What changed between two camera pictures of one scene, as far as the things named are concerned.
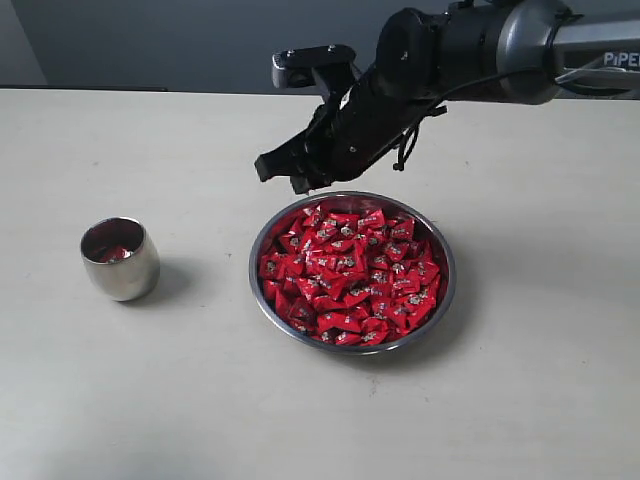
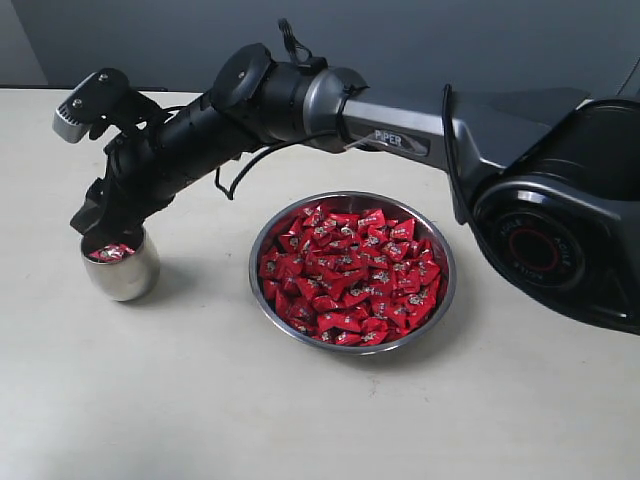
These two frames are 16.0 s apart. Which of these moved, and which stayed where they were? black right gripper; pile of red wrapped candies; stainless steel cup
Moved: black right gripper
Stayed: stainless steel cup; pile of red wrapped candies
